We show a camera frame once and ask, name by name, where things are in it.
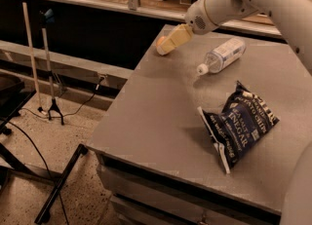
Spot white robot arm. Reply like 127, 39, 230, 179
156, 0, 312, 225

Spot clear plastic water bottle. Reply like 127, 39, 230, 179
197, 37, 246, 75

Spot grey table drawer unit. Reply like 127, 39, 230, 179
97, 153, 281, 225

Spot orange fruit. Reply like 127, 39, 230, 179
156, 36, 166, 48

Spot black floor cable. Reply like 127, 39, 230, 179
20, 76, 105, 120

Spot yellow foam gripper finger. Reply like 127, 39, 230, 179
156, 24, 193, 56

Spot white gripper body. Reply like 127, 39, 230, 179
185, 0, 256, 35

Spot low grey bench ledge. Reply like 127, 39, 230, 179
0, 40, 134, 111

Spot black metal stand frame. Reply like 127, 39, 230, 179
0, 74, 89, 225

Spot blue potato chips bag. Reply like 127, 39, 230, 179
198, 82, 279, 173

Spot white pole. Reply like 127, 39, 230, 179
22, 2, 47, 116

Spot tripod stand with blue top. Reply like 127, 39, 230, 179
40, 9, 64, 124

